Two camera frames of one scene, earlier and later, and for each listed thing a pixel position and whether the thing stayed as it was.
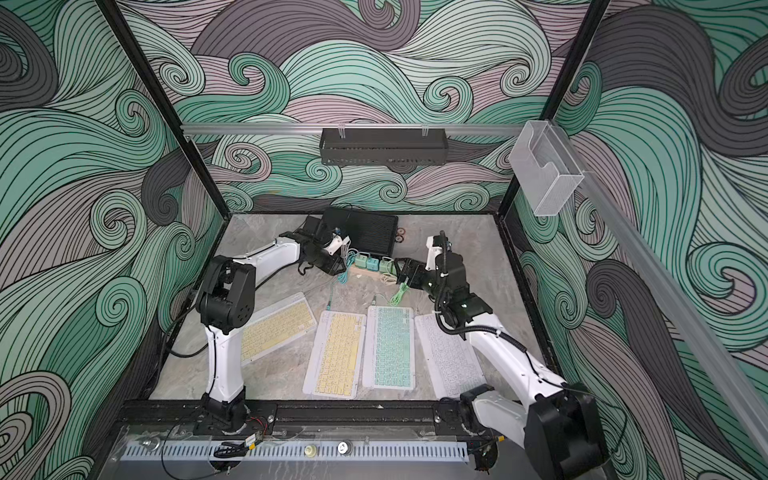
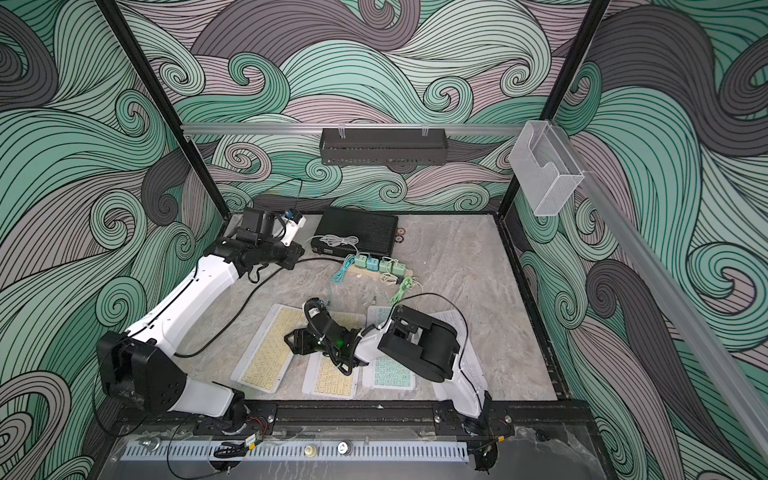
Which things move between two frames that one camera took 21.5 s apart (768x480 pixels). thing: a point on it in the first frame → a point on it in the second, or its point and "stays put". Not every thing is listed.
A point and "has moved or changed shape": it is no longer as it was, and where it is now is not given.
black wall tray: (384, 147) stays put
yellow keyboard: (280, 325) has moved or changed shape
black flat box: (370, 233) stays put
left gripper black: (332, 268) → (293, 254)
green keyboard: (389, 348) stays put
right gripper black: (411, 265) → (303, 339)
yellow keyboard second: (336, 356) stays put
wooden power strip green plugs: (364, 261) stays put
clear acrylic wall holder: (545, 167) stays put
